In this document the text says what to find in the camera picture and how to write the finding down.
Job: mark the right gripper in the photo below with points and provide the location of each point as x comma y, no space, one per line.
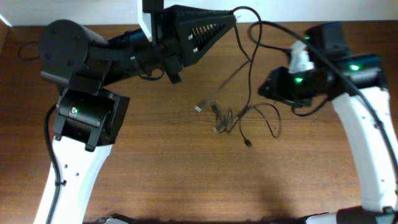
280,75

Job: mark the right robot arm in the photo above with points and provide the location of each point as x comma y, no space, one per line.
321,64

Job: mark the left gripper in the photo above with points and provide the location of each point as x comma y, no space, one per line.
166,39

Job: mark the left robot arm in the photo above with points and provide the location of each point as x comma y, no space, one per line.
88,117

